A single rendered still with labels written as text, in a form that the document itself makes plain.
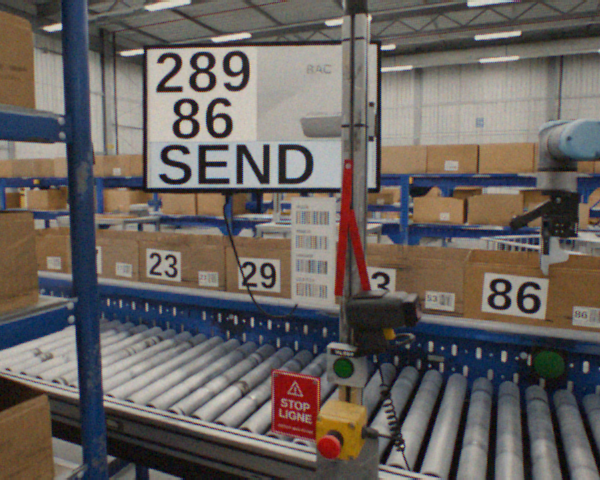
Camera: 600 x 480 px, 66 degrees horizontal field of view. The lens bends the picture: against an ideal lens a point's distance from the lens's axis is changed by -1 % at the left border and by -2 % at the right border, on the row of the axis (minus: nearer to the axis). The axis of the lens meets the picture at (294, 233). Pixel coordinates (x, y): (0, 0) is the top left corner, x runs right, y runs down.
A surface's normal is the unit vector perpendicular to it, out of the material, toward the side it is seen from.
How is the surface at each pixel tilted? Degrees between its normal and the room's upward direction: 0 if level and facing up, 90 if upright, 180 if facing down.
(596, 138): 90
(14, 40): 90
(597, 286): 90
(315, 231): 90
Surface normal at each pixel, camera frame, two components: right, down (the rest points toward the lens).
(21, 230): 0.92, 0.04
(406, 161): -0.39, 0.09
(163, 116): -0.07, 0.04
